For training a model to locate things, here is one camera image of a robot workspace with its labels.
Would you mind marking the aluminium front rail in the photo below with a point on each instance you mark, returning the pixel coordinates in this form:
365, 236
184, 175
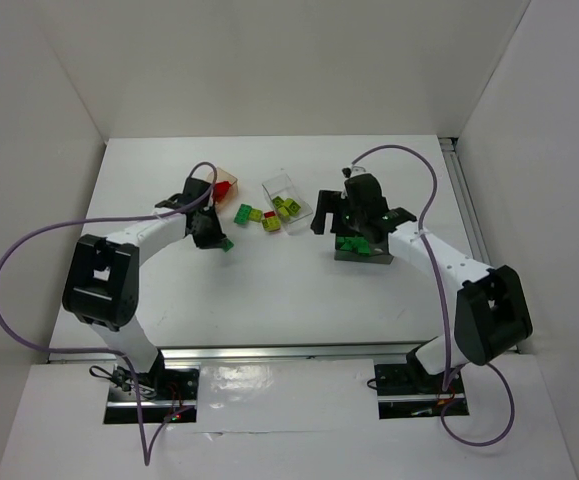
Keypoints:
297, 351

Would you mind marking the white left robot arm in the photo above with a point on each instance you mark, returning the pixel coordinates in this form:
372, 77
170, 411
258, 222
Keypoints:
102, 286

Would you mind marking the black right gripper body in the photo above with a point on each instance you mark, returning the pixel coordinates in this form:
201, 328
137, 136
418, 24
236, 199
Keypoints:
330, 206

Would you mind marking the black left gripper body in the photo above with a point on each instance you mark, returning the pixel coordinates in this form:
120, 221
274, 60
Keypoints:
209, 236

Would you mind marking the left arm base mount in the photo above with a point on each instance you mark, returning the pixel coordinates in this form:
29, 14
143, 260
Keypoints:
174, 398

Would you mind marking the clear plastic container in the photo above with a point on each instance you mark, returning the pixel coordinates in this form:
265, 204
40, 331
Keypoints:
282, 186

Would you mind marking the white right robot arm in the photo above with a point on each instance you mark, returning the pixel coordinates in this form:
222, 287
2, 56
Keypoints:
484, 309

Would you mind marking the lime square lego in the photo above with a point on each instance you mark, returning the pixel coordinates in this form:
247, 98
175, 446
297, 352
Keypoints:
292, 206

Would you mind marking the green curved lego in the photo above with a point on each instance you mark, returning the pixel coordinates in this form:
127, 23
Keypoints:
227, 245

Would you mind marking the red curved lego brick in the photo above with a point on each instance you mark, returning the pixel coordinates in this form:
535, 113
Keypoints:
221, 189

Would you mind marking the lime 2x2 lego brick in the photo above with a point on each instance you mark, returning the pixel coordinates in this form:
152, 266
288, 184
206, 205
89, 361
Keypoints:
271, 224

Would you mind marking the dark grey translucent container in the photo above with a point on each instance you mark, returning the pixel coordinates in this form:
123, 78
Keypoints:
358, 249

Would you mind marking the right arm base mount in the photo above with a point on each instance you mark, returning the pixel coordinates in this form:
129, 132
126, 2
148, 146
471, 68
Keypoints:
406, 391

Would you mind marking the orange translucent plastic container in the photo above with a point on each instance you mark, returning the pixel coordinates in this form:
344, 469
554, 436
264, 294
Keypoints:
223, 175

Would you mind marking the lime curved lego brick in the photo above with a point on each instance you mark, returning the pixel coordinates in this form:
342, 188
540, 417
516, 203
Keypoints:
278, 202

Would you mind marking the lime lego under green plate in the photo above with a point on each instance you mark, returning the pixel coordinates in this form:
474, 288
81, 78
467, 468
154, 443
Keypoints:
255, 215

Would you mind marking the green L-shaped lego plate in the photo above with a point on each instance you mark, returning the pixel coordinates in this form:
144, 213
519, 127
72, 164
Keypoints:
242, 215

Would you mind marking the aluminium side rail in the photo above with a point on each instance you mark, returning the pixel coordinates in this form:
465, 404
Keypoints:
464, 199

